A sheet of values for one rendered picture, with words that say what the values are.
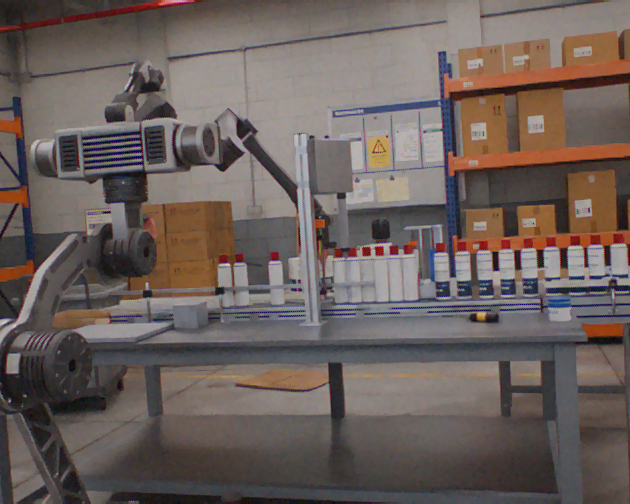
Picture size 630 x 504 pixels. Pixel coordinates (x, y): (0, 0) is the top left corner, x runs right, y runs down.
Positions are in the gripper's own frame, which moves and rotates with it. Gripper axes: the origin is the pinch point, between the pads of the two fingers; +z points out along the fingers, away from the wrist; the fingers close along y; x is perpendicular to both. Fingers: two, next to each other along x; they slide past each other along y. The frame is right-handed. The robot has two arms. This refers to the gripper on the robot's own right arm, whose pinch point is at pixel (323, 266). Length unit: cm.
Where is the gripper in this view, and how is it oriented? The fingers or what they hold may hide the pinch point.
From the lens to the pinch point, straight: 273.7
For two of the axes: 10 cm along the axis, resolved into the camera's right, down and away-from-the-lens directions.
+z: 0.7, 10.0, 0.5
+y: -9.6, 0.6, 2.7
